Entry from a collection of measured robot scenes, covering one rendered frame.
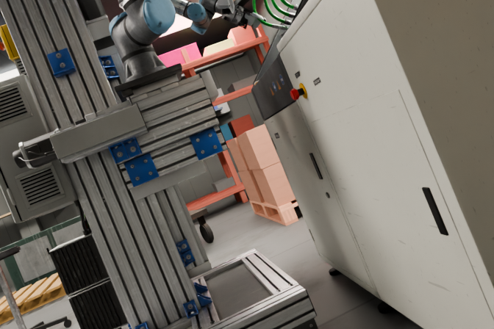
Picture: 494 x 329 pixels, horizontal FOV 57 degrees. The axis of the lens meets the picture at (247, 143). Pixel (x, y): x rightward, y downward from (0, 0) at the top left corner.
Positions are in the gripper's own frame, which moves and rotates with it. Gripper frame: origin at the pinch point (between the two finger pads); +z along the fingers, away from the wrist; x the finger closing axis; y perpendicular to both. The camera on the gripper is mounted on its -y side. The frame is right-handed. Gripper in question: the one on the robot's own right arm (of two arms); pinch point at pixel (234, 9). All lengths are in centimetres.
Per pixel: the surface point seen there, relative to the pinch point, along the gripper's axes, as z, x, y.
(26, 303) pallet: 113, -322, 240
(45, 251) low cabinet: 79, -482, 258
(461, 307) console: 98, 78, -3
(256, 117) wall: 8, -690, -117
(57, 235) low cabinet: 65, -483, 236
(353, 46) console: 39, 78, -3
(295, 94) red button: 41, 35, 0
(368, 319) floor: 121, 17, 2
